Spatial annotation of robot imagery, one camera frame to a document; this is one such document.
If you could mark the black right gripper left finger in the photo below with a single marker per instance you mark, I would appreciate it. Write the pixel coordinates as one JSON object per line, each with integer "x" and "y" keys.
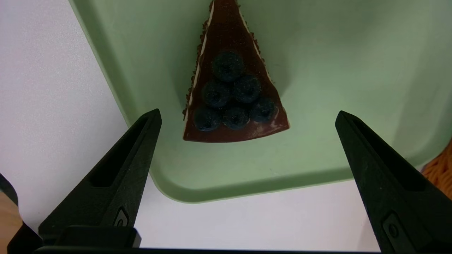
{"x": 116, "y": 183}

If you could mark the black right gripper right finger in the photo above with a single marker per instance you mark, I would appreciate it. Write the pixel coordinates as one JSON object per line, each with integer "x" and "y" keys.
{"x": 399, "y": 197}

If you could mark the chocolate blueberry cake slice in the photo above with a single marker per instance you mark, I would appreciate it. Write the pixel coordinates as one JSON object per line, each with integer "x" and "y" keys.
{"x": 233, "y": 106}

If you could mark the orange wicker basket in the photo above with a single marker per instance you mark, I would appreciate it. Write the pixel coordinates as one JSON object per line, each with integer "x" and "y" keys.
{"x": 439, "y": 173}

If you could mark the light green plastic tray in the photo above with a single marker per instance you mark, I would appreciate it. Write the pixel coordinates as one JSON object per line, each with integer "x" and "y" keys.
{"x": 335, "y": 88}

